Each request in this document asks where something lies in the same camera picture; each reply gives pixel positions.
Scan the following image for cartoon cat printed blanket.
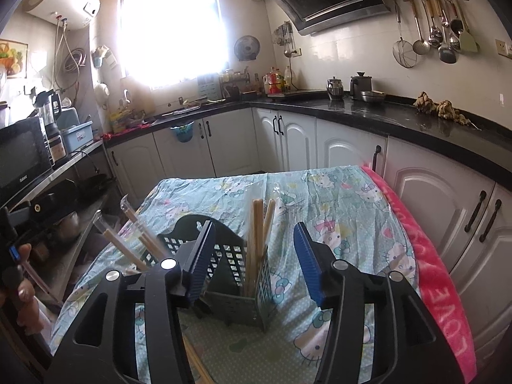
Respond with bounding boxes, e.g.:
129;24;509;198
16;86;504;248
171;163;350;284
50;166;420;384

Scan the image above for person's left hand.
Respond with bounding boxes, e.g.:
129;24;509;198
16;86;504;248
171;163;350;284
15;243;45;334

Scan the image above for metal storage shelf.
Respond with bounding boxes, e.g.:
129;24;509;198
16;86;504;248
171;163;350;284
0;140;121;308

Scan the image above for black pot with yellow dot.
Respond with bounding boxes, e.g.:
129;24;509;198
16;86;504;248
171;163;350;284
8;180;76;225

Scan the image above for pink lettered towel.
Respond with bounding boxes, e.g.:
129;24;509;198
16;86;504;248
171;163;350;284
362;166;478;384

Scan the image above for steel bowl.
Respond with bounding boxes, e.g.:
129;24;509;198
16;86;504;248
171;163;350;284
359;90;387;105

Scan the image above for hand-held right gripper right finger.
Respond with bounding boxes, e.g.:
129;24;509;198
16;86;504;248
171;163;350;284
293;221;476;384

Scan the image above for cluster of condiment bottles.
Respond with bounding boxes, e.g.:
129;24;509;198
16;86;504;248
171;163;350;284
262;66;296;96

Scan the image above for small wall fan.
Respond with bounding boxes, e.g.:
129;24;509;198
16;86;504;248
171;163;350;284
234;35;261;63

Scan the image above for bright kitchen window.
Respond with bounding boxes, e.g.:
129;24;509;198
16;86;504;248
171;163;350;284
118;0;232;89

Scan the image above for small hanging utensil set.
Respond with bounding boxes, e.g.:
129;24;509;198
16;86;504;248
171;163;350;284
273;21;296;59

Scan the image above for black kitchen countertop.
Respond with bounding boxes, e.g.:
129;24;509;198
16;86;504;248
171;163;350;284
102;90;512;177

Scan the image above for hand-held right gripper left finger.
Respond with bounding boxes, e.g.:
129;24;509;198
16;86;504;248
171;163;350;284
44;220;217;384

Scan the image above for light blue plastic box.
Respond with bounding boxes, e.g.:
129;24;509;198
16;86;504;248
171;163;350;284
60;120;94;155

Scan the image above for row of hanging kitchen utensils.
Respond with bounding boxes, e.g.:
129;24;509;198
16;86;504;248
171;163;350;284
392;0;481;68

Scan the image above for fruit wall poster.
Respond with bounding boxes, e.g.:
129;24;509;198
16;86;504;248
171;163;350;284
0;39;29;79

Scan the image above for black microwave oven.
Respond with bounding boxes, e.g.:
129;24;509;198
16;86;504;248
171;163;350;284
0;116;54;203

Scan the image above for dark lidded pot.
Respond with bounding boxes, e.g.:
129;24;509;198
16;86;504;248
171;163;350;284
350;71;374;100

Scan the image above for black induction cooktop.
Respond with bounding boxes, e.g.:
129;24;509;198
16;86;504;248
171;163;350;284
266;89;329;102

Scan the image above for sleeved wooden chopstick pair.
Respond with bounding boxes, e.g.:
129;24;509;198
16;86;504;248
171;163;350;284
247;192;259;297
262;190;277;249
18;262;56;309
119;194;171;267
256;192;267;294
183;335;217;384
93;210;149;273

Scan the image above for small blue drawer organizer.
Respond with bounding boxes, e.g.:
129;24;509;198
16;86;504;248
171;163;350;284
198;74;225;100

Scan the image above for green plastic utensil basket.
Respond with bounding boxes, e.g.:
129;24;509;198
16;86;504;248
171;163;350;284
154;214;273;332

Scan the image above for pile of ginger roots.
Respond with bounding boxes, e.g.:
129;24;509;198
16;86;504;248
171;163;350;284
413;91;478;129

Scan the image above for steel kettle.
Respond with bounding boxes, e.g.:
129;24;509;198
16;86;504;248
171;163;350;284
327;77;345;101

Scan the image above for steel cooking pot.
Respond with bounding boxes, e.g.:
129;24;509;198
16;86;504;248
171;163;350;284
52;212;81;241

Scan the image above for green hanging cabinet bin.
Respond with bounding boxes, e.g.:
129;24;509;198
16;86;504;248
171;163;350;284
170;121;195;144

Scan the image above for white lower kitchen cabinets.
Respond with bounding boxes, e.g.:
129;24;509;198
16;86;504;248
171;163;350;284
105;106;512;313

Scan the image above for countertop blender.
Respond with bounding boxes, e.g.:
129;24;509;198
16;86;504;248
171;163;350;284
33;90;67;169

